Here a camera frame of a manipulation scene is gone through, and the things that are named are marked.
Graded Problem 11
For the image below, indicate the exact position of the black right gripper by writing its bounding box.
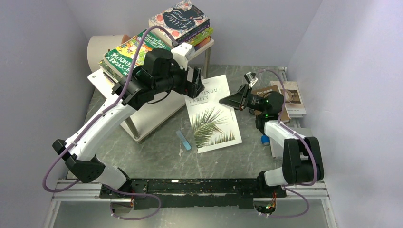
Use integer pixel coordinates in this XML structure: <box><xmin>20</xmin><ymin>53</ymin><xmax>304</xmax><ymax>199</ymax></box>
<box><xmin>218</xmin><ymin>83</ymin><xmax>267</xmax><ymax>113</ymax></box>

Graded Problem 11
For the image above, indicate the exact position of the white palm leaf book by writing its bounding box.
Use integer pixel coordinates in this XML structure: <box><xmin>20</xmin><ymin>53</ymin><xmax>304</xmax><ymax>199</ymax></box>
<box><xmin>185</xmin><ymin>75</ymin><xmax>242</xmax><ymax>153</ymax></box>

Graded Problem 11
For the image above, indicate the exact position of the floral Little Women book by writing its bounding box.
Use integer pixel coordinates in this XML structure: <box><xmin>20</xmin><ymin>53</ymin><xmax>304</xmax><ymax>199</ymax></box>
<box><xmin>148</xmin><ymin>0</ymin><xmax>210</xmax><ymax>42</ymax></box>

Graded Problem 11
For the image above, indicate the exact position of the green 104-storey treehouse book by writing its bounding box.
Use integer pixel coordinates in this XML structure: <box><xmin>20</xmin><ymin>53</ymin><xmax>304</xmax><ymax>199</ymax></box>
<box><xmin>102</xmin><ymin>31</ymin><xmax>171</xmax><ymax>78</ymax></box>

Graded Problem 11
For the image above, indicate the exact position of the dark green garden book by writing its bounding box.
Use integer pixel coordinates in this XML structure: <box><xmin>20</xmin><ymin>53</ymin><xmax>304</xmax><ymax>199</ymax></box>
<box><xmin>98</xmin><ymin>60</ymin><xmax>121</xmax><ymax>84</ymax></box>

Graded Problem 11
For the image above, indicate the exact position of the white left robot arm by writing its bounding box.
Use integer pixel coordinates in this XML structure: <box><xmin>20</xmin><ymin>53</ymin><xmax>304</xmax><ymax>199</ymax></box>
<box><xmin>53</xmin><ymin>43</ymin><xmax>204</xmax><ymax>198</ymax></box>

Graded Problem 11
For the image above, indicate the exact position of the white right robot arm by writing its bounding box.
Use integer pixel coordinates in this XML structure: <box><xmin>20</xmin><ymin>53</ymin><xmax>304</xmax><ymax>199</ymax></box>
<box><xmin>219</xmin><ymin>84</ymin><xmax>324</xmax><ymax>197</ymax></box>

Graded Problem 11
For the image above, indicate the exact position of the blue orange book in stack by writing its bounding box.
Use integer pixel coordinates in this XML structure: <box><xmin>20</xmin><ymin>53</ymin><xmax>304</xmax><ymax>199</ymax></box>
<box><xmin>194</xmin><ymin>36</ymin><xmax>211</xmax><ymax>51</ymax></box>

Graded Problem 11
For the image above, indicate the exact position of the green treehouse book in stack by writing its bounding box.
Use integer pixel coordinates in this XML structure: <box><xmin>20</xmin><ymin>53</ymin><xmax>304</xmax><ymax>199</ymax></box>
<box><xmin>187</xmin><ymin>27</ymin><xmax>213</xmax><ymax>46</ymax></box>

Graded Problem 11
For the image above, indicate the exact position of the blue round tape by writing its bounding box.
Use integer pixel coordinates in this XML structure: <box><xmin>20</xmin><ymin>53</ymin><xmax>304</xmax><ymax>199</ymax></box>
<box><xmin>260</xmin><ymin>135</ymin><xmax>270</xmax><ymax>146</ymax></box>

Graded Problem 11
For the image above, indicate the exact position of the brown cover book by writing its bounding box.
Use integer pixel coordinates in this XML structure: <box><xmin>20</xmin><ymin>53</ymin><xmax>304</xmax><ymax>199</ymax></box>
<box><xmin>251</xmin><ymin>85</ymin><xmax>291</xmax><ymax>123</ymax></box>

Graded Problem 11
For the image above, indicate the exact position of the light blue glue stick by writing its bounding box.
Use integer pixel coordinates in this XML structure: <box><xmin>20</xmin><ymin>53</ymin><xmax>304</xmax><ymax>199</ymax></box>
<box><xmin>176</xmin><ymin>130</ymin><xmax>192</xmax><ymax>151</ymax></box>

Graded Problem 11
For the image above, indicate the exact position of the white magazine with photo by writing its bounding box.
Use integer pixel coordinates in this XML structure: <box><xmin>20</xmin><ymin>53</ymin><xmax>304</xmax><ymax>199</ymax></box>
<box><xmin>270</xmin><ymin>81</ymin><xmax>307</xmax><ymax>118</ymax></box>

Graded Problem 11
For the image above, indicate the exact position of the grey laptop box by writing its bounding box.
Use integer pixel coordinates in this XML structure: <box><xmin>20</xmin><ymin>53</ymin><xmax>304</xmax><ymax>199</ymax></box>
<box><xmin>269</xmin><ymin>126</ymin><xmax>314</xmax><ymax>160</ymax></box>

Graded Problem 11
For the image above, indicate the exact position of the white two-tier shelf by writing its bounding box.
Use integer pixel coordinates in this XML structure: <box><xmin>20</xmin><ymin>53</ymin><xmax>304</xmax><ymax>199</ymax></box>
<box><xmin>87</xmin><ymin>38</ymin><xmax>215</xmax><ymax>142</ymax></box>

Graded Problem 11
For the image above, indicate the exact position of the purple treehouse book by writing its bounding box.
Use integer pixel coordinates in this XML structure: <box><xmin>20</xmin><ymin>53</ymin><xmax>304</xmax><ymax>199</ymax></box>
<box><xmin>177</xmin><ymin>23</ymin><xmax>211</xmax><ymax>44</ymax></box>

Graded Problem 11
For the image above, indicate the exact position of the white tape roll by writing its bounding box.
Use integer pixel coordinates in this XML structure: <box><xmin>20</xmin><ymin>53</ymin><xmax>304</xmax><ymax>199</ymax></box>
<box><xmin>86</xmin><ymin>34</ymin><xmax>130</xmax><ymax>72</ymax></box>

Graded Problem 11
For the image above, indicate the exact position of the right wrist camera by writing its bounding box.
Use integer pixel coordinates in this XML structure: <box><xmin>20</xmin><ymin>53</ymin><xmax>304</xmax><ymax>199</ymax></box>
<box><xmin>244</xmin><ymin>72</ymin><xmax>258</xmax><ymax>89</ymax></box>

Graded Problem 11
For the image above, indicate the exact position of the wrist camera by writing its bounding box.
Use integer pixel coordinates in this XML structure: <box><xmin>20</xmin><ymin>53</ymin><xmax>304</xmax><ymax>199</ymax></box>
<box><xmin>171</xmin><ymin>42</ymin><xmax>195</xmax><ymax>70</ymax></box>
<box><xmin>244</xmin><ymin>72</ymin><xmax>258</xmax><ymax>89</ymax></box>

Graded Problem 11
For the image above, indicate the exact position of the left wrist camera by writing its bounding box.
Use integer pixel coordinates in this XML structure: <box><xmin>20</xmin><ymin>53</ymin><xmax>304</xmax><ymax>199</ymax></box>
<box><xmin>171</xmin><ymin>42</ymin><xmax>195</xmax><ymax>70</ymax></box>

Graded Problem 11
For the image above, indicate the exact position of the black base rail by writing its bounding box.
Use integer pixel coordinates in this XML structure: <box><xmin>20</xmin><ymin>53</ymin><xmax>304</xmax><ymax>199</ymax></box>
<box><xmin>99</xmin><ymin>178</ymin><xmax>287</xmax><ymax>210</ymax></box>

